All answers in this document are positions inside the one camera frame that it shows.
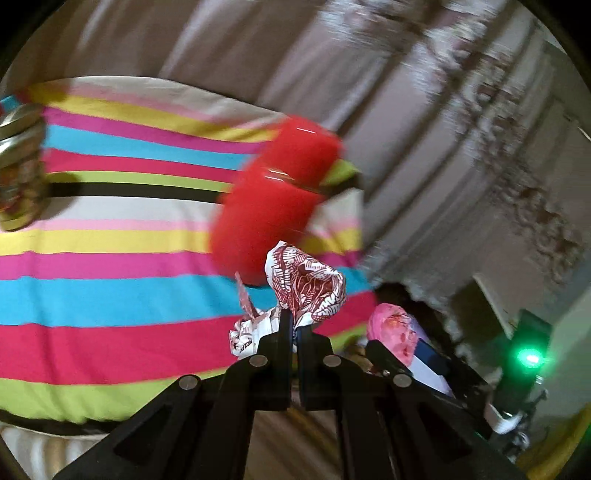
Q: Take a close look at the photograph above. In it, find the red white patterned wrapper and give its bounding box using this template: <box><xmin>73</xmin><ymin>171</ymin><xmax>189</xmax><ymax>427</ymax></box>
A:
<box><xmin>228</xmin><ymin>240</ymin><xmax>348</xmax><ymax>361</ymax></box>

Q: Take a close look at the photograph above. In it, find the beige curtain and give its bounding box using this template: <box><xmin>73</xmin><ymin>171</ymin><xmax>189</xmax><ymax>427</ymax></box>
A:
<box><xmin>0</xmin><ymin>0</ymin><xmax>591</xmax><ymax>324</ymax></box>

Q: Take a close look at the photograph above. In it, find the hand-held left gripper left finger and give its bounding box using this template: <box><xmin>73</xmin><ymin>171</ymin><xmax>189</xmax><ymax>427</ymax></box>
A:
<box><xmin>53</xmin><ymin>308</ymin><xmax>293</xmax><ymax>480</ymax></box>

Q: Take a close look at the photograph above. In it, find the beige quilted mattress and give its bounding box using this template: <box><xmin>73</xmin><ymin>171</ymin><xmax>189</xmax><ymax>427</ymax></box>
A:
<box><xmin>0</xmin><ymin>411</ymin><xmax>116</xmax><ymax>480</ymax></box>

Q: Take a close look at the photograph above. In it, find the red thermos flask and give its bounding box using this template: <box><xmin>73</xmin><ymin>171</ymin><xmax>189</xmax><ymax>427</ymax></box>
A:
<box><xmin>209</xmin><ymin>115</ymin><xmax>345</xmax><ymax>287</ymax></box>

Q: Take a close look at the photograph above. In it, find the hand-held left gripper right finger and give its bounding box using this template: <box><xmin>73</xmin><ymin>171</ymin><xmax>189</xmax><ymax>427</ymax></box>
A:
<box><xmin>298</xmin><ymin>325</ymin><xmax>527</xmax><ymax>480</ymax></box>

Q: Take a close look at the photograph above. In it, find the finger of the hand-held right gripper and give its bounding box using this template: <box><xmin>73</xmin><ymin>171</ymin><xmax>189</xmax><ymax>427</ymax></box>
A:
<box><xmin>366</xmin><ymin>339</ymin><xmax>414</xmax><ymax>377</ymax></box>
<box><xmin>416</xmin><ymin>339</ymin><xmax>490</xmax><ymax>407</ymax></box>

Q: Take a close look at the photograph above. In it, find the pink round pouch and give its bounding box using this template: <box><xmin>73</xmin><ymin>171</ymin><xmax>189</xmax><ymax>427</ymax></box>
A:
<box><xmin>367</xmin><ymin>302</ymin><xmax>420</xmax><ymax>365</ymax></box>

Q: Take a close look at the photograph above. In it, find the striped multicolour tablecloth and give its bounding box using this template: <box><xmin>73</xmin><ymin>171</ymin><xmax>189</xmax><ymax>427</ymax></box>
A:
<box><xmin>0</xmin><ymin>76</ymin><xmax>384</xmax><ymax>435</ymax></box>

